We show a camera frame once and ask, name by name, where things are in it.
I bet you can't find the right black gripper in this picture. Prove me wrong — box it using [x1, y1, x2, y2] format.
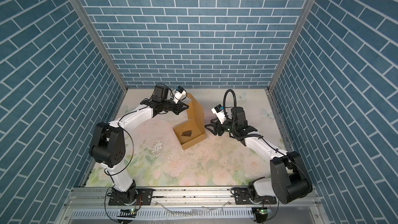
[206, 118, 238, 137]

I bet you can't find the brown cardboard box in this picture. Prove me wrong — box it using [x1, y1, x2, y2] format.
[173, 93, 206, 150]

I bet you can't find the small brown cardboard piece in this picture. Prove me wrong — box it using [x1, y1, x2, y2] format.
[181, 130, 192, 137]

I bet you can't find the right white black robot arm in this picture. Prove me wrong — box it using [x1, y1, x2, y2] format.
[205, 104, 313, 204]

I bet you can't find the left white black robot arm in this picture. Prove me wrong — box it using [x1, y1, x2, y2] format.
[89, 84, 189, 205]

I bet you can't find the right green circuit board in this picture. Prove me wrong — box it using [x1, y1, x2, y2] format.
[252, 207, 272, 215]

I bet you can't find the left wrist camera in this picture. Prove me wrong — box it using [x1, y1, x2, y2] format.
[173, 86, 187, 104]

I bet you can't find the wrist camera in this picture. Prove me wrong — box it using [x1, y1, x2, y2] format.
[211, 104, 227, 124]
[173, 86, 187, 104]

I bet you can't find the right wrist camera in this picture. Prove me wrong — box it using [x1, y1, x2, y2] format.
[211, 104, 227, 124]

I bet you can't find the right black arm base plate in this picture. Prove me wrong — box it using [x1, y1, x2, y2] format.
[230, 187, 277, 205]

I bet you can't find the white slotted cable duct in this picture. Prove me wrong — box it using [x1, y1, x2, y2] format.
[72, 207, 254, 220]

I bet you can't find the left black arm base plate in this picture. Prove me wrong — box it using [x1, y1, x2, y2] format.
[107, 188, 154, 206]

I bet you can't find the aluminium mounting rail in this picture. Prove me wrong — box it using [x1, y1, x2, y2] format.
[63, 185, 322, 209]

